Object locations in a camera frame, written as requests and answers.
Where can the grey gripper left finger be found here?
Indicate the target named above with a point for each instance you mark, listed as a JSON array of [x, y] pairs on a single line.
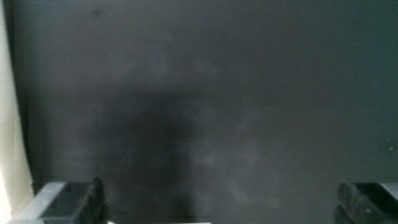
[[68, 204]]

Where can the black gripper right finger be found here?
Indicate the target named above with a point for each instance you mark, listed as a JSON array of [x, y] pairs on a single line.
[[366, 203]]

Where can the white U-shaped table frame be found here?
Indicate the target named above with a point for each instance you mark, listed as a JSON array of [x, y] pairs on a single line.
[[15, 172]]

